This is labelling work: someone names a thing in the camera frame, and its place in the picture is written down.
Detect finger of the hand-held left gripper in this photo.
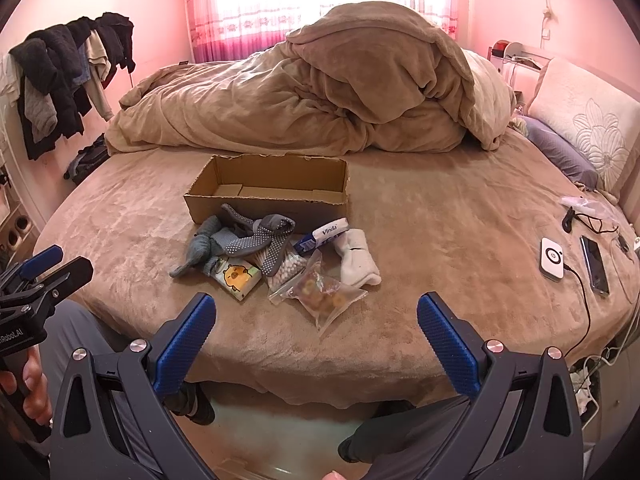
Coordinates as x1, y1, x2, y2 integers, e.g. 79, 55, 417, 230
0, 256, 94, 312
0, 244, 65, 291

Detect person's left hand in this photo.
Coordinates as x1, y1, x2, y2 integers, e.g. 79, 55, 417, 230
0, 347, 55, 427

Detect black eyeglasses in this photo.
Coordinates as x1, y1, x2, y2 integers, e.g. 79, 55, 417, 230
561, 207, 631, 252

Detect white sock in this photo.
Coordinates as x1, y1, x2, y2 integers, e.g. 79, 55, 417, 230
340, 228, 382, 289

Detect clear zip bag of snacks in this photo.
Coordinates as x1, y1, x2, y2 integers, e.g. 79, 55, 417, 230
270, 250, 370, 338

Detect blue-grey sock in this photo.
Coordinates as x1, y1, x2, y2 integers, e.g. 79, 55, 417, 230
169, 215, 223, 279

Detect white bedside shelf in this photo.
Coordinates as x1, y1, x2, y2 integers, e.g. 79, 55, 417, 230
487, 40, 547, 92

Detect grey dotted sock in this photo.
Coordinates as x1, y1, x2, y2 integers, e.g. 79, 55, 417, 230
210, 203, 297, 261
261, 232, 292, 277

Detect clear plastic bag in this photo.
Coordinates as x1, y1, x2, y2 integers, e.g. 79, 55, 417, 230
560, 195, 619, 221

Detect clear bag of cotton swabs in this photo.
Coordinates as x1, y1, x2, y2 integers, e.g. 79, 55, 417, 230
267, 250, 308, 293

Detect brown cardboard box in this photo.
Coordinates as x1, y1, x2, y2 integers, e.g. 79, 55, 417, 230
183, 154, 350, 235

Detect blue and white tissue pack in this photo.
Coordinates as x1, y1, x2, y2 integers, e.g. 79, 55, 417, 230
294, 217, 350, 253

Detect black charging cable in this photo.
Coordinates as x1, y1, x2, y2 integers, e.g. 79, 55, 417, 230
562, 265, 594, 357

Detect beige hanging shirt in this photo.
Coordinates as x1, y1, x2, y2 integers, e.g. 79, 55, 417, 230
84, 30, 115, 122

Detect white power bank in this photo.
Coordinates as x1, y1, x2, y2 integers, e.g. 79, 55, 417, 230
540, 237, 567, 281

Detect white flower-embroidered pillow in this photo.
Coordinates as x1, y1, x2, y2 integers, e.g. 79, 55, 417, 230
527, 57, 640, 201

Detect purple-grey pillow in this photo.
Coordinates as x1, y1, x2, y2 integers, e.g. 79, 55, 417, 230
515, 116, 601, 190

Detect black hanging jacket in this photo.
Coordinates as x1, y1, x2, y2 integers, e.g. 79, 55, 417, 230
94, 11, 137, 75

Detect white cables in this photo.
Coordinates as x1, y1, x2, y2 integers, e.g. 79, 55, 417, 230
570, 330, 627, 413

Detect black smartphone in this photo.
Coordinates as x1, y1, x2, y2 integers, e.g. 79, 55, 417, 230
580, 235, 611, 295

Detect black hanging coat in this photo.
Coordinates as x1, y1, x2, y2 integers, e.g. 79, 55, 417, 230
10, 25, 87, 161

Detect bed with brown sheet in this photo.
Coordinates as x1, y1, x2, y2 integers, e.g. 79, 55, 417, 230
32, 50, 640, 408

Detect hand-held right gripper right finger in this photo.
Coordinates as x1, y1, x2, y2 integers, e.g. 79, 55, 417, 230
416, 292, 586, 480

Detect tissue pack with yellow chick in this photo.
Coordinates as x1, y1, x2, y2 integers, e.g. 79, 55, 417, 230
207, 255, 263, 302

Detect dark backpack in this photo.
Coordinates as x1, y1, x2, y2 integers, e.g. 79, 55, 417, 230
65, 134, 112, 186

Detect grey knit garment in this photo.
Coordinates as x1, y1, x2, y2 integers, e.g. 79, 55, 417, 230
20, 82, 59, 144

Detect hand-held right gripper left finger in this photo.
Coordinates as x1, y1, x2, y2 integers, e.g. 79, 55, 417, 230
49, 292, 221, 480

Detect beige fleece blanket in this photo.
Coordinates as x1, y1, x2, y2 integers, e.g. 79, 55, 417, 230
105, 1, 516, 157

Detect person's right leg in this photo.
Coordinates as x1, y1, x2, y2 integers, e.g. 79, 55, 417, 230
339, 397, 481, 480

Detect pink patterned curtain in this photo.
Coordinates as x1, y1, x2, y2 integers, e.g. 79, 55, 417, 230
185, 0, 458, 61

